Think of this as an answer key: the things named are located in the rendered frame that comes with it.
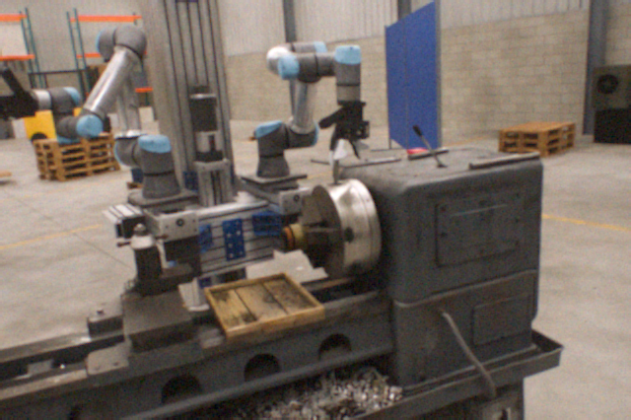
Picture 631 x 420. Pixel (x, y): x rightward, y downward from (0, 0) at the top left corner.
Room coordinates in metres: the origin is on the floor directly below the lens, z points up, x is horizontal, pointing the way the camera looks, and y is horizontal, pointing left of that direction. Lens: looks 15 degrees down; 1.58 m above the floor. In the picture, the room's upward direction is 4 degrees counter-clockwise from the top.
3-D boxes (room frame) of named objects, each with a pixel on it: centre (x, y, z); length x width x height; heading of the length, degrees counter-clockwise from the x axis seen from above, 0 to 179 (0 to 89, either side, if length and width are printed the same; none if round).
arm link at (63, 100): (1.94, 0.91, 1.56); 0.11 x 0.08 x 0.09; 143
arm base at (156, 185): (2.07, 0.64, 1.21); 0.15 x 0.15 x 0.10
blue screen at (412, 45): (8.52, -1.41, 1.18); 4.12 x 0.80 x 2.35; 1
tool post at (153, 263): (1.54, 0.55, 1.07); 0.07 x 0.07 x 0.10; 22
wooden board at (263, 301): (1.58, 0.23, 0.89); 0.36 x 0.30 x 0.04; 22
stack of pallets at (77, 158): (10.23, 4.67, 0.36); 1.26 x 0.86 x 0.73; 141
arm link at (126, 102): (2.15, 0.75, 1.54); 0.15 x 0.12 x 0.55; 53
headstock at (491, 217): (1.86, -0.40, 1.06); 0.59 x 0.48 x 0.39; 112
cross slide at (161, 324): (1.48, 0.54, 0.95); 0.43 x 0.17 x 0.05; 22
